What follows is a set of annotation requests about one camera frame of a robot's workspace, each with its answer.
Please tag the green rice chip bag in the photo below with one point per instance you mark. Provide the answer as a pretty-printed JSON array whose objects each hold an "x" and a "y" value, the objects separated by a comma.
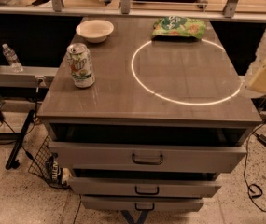
[{"x": 179, "y": 26}]

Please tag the white paper bowl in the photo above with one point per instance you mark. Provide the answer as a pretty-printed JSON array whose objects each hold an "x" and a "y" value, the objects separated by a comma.
[{"x": 95, "y": 31}]

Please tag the black snack bag in basket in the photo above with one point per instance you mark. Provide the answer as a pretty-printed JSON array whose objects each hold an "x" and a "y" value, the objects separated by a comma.
[{"x": 54, "y": 171}]

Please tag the black power adapter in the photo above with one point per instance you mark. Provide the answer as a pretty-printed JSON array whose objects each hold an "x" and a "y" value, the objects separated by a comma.
[{"x": 262, "y": 138}]

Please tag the grey drawer cabinet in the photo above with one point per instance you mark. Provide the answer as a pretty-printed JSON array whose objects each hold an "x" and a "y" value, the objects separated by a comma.
[{"x": 147, "y": 91}]

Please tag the top grey drawer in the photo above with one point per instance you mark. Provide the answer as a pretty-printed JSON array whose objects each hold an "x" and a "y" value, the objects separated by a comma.
[{"x": 148, "y": 158}]

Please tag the grey drawer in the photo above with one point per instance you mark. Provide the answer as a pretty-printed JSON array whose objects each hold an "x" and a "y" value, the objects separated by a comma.
[
  {"x": 142, "y": 204},
  {"x": 148, "y": 158},
  {"x": 143, "y": 187}
]

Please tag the green soda can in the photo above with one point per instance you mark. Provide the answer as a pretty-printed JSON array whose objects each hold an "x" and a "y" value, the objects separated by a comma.
[{"x": 79, "y": 60}]

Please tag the middle grey drawer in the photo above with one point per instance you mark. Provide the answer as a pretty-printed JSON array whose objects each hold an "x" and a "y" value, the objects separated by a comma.
[{"x": 143, "y": 187}]

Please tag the bottom grey drawer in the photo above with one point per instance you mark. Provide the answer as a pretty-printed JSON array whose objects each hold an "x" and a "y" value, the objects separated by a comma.
[{"x": 142, "y": 204}]

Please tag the clear plastic water bottle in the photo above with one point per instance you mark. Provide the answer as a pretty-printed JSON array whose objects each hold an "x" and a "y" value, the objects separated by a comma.
[{"x": 12, "y": 58}]

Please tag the grey side bench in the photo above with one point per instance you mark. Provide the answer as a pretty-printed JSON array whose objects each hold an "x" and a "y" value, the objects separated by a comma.
[{"x": 30, "y": 77}]

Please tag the black table leg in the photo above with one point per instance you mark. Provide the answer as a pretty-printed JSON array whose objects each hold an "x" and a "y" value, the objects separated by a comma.
[{"x": 15, "y": 150}]

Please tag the black wire basket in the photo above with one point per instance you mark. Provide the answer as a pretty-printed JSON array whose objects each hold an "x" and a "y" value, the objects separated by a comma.
[{"x": 38, "y": 165}]

